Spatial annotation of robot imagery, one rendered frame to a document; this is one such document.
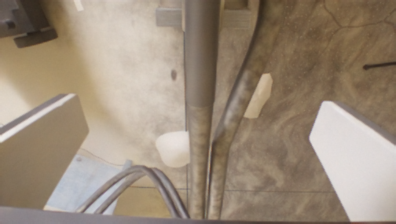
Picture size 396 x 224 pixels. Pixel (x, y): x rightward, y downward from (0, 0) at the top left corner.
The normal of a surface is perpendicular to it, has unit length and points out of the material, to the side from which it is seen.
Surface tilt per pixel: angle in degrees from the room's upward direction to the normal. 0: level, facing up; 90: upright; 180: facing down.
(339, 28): 0
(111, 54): 0
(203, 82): 9
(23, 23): 45
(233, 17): 0
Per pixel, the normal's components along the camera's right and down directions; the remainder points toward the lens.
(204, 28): 0.13, 0.50
